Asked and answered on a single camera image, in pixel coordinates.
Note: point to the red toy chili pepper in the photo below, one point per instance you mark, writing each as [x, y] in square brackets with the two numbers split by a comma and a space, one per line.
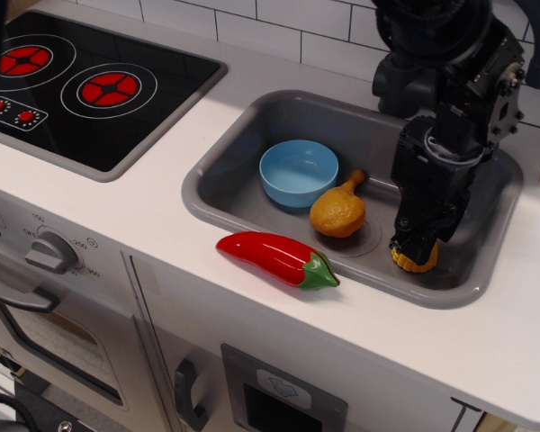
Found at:
[286, 259]

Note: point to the black toy faucet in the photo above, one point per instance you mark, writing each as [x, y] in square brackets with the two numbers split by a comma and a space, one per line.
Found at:
[396, 90]

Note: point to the grey oven door handle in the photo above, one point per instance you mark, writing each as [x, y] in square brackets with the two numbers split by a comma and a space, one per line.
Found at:
[23, 292]

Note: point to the grey dishwasher panel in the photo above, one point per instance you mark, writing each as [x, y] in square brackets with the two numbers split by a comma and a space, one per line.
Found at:
[265, 398]

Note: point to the black toy stovetop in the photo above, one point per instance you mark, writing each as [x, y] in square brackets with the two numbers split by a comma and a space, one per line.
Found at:
[89, 100]

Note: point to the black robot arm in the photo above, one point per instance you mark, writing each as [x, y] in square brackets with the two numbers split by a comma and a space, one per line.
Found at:
[462, 141]

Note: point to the light blue plastic bowl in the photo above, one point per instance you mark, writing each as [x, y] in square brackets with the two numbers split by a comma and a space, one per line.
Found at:
[296, 172]

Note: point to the toy chicken drumstick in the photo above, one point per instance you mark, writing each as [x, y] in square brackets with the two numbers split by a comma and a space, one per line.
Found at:
[339, 212]

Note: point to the grey toy sink basin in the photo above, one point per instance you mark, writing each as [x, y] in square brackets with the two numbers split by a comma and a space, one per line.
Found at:
[225, 189]

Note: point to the toy oven door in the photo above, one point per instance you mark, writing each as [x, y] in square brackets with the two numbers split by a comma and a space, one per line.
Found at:
[88, 347]

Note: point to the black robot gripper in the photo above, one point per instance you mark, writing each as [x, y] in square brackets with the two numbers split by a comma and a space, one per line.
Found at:
[434, 193]

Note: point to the yellow toy corn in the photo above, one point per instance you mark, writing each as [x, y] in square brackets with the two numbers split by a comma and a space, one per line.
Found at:
[408, 265]

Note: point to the grey oven knob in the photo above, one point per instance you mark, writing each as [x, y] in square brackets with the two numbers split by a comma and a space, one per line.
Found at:
[51, 252]

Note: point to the grey cabinet door handle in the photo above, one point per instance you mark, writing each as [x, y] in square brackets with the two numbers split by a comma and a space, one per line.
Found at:
[192, 416]

